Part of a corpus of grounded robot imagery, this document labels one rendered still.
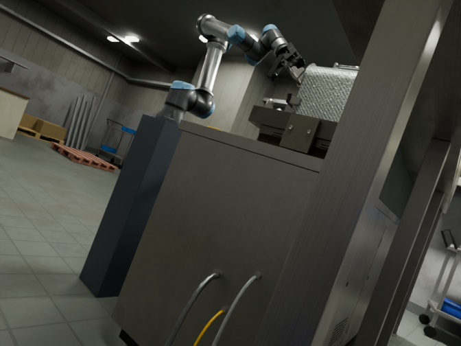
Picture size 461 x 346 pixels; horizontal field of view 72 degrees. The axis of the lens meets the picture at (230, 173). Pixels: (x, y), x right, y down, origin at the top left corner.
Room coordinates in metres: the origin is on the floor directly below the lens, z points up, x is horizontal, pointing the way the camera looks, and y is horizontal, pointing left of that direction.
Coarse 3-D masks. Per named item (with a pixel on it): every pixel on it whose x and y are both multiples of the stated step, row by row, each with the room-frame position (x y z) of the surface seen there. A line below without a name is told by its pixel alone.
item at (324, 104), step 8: (304, 88) 1.26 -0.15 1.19; (312, 88) 1.24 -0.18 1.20; (320, 88) 1.22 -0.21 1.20; (304, 96) 1.25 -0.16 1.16; (312, 96) 1.23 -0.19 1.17; (320, 96) 1.22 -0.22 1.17; (328, 96) 1.20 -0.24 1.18; (336, 96) 1.18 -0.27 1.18; (344, 96) 1.16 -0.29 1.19; (304, 104) 1.25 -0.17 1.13; (312, 104) 1.23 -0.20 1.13; (320, 104) 1.21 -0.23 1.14; (328, 104) 1.19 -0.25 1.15; (336, 104) 1.18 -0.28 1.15; (344, 104) 1.16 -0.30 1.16; (296, 112) 1.26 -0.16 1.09; (304, 112) 1.24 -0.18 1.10; (312, 112) 1.22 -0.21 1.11; (320, 112) 1.20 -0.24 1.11; (328, 112) 1.19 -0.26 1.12; (336, 112) 1.17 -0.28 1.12; (336, 120) 1.16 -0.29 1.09
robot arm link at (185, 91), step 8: (176, 80) 1.61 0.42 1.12; (176, 88) 1.59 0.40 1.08; (184, 88) 1.59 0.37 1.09; (192, 88) 1.63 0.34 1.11; (168, 96) 1.61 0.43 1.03; (176, 96) 1.59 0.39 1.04; (184, 96) 1.60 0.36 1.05; (192, 96) 1.63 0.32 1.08; (176, 104) 1.59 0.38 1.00; (184, 104) 1.61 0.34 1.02; (192, 104) 1.65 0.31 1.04
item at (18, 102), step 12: (0, 96) 5.26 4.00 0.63; (12, 96) 5.38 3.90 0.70; (24, 96) 5.45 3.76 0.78; (0, 108) 5.30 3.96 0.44; (12, 108) 5.43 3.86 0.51; (24, 108) 5.55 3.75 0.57; (0, 120) 5.35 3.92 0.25; (12, 120) 5.47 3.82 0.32; (0, 132) 5.40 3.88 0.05; (12, 132) 5.53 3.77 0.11
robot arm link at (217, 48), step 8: (208, 40) 1.76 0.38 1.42; (216, 40) 1.73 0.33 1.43; (208, 48) 1.77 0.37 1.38; (216, 48) 1.74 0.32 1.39; (224, 48) 1.76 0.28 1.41; (208, 56) 1.74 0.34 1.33; (216, 56) 1.74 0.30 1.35; (208, 64) 1.73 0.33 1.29; (216, 64) 1.74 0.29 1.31; (208, 72) 1.72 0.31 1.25; (216, 72) 1.76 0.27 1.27; (200, 80) 1.73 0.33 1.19; (208, 80) 1.72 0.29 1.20; (200, 88) 1.70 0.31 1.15; (208, 88) 1.72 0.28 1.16; (200, 96) 1.68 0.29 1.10; (208, 96) 1.71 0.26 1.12; (200, 104) 1.68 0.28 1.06; (208, 104) 1.71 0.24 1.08; (192, 112) 1.70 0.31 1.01; (200, 112) 1.70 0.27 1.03; (208, 112) 1.72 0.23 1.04
